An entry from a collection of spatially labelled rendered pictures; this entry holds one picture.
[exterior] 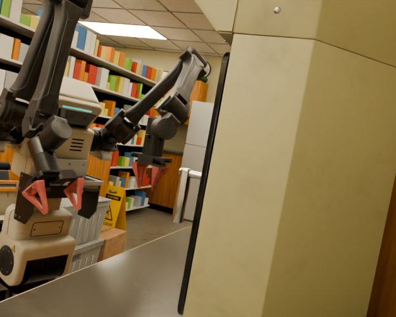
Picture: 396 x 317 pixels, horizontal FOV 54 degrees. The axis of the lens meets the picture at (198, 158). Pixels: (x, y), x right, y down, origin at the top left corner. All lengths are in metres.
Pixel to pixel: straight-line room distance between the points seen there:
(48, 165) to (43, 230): 0.52
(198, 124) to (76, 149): 4.40
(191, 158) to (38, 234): 4.47
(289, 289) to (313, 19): 0.36
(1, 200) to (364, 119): 1.45
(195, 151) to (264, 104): 5.27
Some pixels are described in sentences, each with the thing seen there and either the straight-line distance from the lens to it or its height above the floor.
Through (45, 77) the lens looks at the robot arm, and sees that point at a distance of 1.11.
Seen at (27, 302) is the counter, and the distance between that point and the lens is 0.74.
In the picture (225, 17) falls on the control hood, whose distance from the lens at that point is 0.58.
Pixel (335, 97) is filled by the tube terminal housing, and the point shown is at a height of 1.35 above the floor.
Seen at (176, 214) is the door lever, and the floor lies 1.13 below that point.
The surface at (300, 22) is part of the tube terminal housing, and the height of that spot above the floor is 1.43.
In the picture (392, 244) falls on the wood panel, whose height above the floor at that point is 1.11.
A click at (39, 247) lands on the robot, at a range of 1.47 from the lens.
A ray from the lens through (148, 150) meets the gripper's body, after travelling 1.08.
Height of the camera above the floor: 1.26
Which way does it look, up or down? 3 degrees down
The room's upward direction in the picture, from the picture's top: 10 degrees clockwise
